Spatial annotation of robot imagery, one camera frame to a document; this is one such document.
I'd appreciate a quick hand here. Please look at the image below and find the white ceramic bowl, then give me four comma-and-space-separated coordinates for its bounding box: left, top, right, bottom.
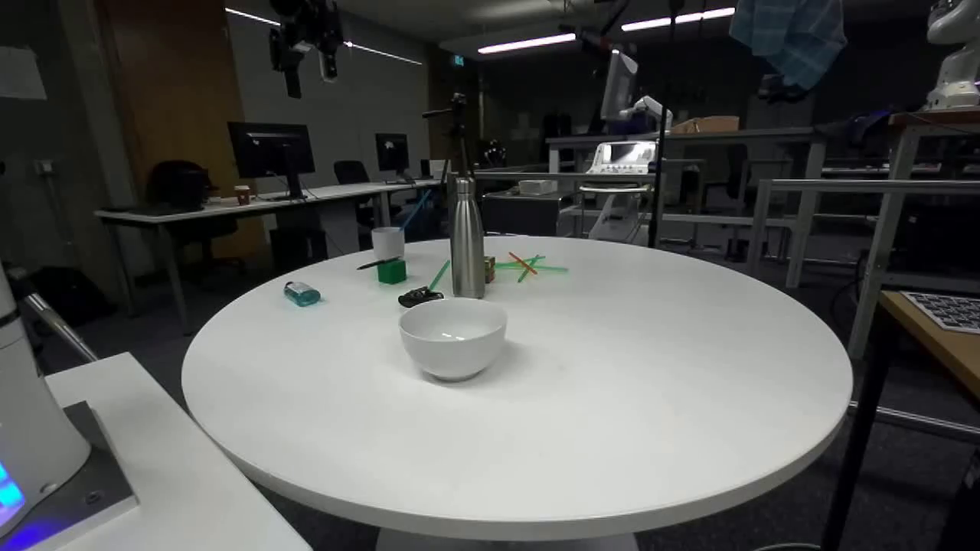
397, 296, 508, 381

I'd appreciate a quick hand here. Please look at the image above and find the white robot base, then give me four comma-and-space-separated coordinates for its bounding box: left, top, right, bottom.
0, 277, 136, 551

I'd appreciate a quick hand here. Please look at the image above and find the green straw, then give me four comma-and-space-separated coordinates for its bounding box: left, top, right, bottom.
430, 253, 570, 292

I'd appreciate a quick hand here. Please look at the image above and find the rubiks cube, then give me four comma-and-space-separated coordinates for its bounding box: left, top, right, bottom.
485, 257, 495, 284

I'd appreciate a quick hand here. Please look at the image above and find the white medical cart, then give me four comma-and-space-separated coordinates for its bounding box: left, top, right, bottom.
582, 50, 664, 243

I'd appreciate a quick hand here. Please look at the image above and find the black computer monitor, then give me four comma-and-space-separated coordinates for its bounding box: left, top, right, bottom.
229, 122, 315, 198

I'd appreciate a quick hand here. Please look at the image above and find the stainless steel water bottle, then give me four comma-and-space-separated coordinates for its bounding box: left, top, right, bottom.
449, 177, 488, 301

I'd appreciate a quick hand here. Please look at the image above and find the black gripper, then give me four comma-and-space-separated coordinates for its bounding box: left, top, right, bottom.
271, 0, 343, 98

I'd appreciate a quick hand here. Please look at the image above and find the green block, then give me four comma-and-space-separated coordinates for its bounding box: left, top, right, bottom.
376, 257, 407, 284

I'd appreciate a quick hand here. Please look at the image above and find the long white desk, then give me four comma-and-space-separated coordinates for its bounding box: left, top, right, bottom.
94, 180, 438, 323

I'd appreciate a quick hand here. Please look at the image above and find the black folding multi-tool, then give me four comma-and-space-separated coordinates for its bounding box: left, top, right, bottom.
397, 288, 445, 309

